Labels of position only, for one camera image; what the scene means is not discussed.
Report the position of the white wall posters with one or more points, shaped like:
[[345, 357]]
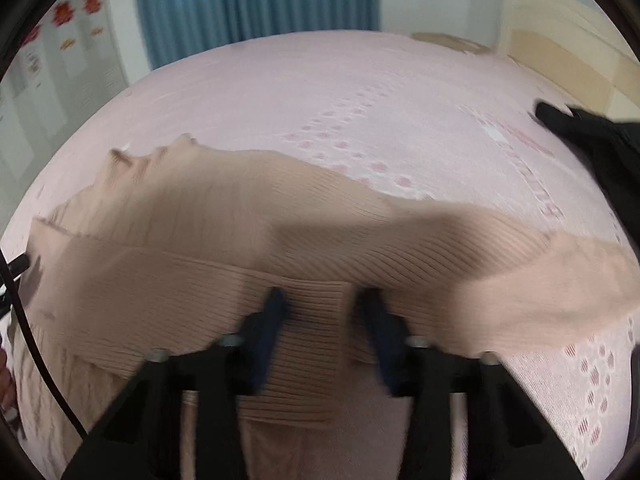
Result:
[[75, 60]]

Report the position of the blue pleated curtain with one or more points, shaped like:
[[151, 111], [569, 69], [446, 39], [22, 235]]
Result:
[[250, 0]]

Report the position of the row of red paper flowers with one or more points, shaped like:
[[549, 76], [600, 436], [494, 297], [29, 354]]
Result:
[[62, 12]]

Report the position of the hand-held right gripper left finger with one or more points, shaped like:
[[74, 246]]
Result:
[[272, 320]]

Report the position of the beige ribbed knit sweater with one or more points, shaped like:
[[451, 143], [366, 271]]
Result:
[[200, 220]]

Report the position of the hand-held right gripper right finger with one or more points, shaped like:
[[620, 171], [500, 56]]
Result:
[[372, 320]]

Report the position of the beige padded headboard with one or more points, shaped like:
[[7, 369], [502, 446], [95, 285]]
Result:
[[550, 60]]

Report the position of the pink patterned bedspread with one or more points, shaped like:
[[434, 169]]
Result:
[[350, 110]]

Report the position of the black cloth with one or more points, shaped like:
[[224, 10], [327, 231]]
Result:
[[600, 145]]

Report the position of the tan cloth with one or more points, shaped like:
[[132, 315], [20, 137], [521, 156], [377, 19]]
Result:
[[450, 42]]

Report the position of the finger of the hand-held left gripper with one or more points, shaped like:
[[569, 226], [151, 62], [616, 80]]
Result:
[[19, 262]]

